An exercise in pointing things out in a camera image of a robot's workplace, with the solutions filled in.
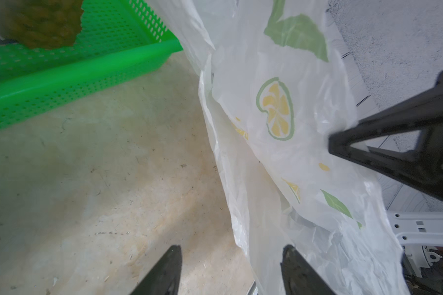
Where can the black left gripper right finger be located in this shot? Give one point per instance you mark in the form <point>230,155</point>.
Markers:
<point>299,277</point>

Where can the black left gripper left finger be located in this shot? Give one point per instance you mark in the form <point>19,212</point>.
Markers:
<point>164,277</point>

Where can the white lemon print plastic bag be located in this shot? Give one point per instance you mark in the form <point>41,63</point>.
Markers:
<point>273,89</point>

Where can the green unripe pineapple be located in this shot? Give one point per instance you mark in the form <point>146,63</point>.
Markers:
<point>42,24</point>

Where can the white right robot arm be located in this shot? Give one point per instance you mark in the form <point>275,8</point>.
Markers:
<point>421,168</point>

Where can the green plastic basket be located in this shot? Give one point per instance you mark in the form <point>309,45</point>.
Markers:
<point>120,40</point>

